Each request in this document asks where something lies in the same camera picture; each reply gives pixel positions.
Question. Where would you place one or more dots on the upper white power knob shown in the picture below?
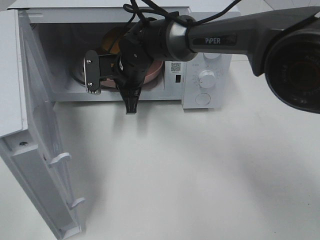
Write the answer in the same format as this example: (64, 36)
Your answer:
(211, 56)

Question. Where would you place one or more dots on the white timer knob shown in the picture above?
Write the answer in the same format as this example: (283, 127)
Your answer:
(207, 79)

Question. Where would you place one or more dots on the glass microwave turntable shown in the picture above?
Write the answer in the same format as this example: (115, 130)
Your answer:
(76, 71)

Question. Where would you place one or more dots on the round white door button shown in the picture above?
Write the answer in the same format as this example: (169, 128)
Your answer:
(203, 99)

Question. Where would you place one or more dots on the burger with lettuce and cheese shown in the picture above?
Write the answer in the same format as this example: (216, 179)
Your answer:
(110, 41)

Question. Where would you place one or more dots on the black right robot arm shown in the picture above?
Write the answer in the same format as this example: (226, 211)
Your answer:
(283, 45)

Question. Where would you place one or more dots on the pink round plate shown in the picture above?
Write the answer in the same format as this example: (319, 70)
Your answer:
(150, 72)

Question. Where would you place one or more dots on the white microwave door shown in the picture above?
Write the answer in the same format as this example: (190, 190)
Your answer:
(30, 141)

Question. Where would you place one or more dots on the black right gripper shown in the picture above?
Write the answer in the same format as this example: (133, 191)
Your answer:
(128, 70)

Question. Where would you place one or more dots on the white microwave oven body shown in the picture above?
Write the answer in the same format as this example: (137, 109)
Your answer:
(56, 34)

